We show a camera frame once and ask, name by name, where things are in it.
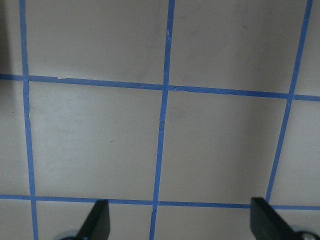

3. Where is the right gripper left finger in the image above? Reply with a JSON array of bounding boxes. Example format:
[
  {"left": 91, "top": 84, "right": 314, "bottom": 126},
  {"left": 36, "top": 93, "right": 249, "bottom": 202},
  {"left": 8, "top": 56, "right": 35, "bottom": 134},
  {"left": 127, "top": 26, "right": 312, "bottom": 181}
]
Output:
[{"left": 75, "top": 200, "right": 111, "bottom": 240}]

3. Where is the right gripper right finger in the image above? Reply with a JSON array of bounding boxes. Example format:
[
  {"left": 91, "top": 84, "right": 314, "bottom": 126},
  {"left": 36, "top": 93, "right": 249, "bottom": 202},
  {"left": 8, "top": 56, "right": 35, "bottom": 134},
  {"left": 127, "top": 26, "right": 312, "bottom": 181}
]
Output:
[{"left": 250, "top": 197, "right": 303, "bottom": 240}]

